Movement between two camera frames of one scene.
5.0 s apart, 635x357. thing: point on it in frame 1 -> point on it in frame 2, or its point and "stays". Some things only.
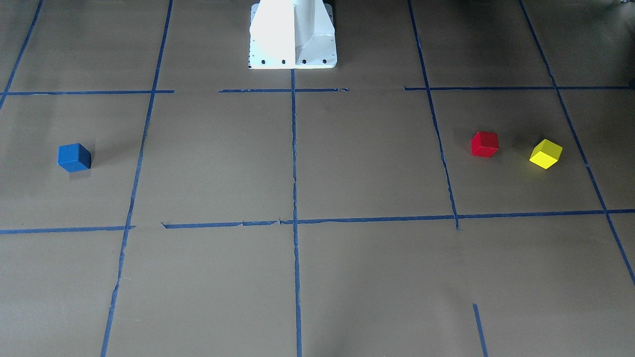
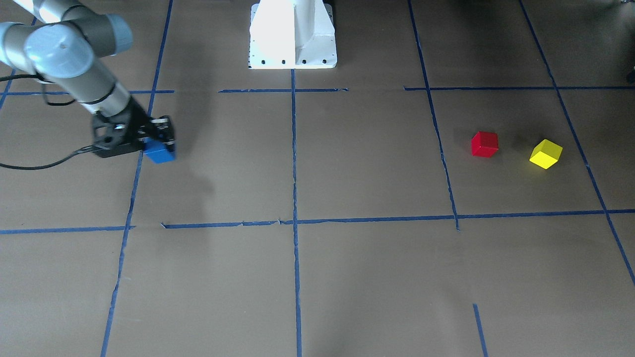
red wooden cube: [484, 144] stays
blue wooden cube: [74, 157] -> [158, 152]
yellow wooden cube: [545, 153] stays
